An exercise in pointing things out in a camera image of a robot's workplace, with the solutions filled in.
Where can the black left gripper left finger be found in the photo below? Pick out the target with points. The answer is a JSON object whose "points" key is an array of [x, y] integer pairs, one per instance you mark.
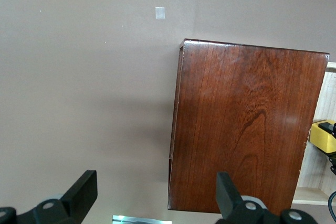
{"points": [[76, 197]]}

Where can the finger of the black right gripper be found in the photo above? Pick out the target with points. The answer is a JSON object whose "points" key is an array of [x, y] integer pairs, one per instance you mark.
{"points": [[331, 129], [333, 165]]}

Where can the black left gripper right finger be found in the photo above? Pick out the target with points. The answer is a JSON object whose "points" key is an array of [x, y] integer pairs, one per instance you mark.
{"points": [[228, 197]]}

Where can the yellow wooden block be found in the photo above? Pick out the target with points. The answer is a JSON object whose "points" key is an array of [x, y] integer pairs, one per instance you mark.
{"points": [[321, 140]]}

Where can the dark brown wooden cabinet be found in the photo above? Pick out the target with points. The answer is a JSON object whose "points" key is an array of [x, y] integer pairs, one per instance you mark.
{"points": [[236, 116]]}

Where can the small clear tape patch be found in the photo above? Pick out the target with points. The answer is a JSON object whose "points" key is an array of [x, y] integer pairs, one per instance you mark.
{"points": [[160, 13]]}

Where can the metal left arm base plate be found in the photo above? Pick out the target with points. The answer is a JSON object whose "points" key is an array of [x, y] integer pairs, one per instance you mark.
{"points": [[141, 220]]}

